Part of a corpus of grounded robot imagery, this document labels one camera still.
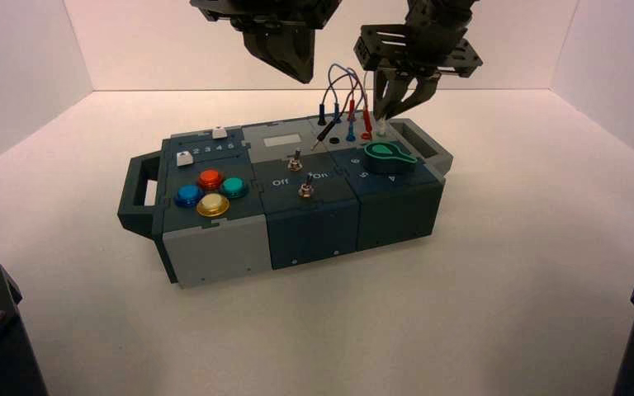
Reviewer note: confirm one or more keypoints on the white slider cap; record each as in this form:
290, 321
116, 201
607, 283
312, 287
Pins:
219, 133
184, 159

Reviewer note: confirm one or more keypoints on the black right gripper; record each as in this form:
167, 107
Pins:
421, 49

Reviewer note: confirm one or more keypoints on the yellow push button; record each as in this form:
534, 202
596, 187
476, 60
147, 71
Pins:
213, 205

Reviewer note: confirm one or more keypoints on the dark teal grey task box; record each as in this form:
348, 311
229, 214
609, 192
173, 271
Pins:
311, 229

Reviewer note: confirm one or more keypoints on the metal toggle switch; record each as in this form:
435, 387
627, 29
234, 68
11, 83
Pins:
305, 190
295, 162

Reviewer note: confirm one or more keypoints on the blue push button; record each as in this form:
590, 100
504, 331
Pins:
189, 195

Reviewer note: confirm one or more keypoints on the black banana socket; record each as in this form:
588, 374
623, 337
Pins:
333, 141

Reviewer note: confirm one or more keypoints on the orange push button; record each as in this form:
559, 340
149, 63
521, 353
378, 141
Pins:
210, 178

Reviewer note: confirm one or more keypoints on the green rotary knob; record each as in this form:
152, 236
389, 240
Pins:
388, 157

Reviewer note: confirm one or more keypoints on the teal push button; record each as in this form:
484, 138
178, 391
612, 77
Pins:
234, 187

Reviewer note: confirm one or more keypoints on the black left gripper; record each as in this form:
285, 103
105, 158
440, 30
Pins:
268, 13

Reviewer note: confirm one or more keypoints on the grey display window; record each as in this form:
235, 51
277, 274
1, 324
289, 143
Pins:
282, 141

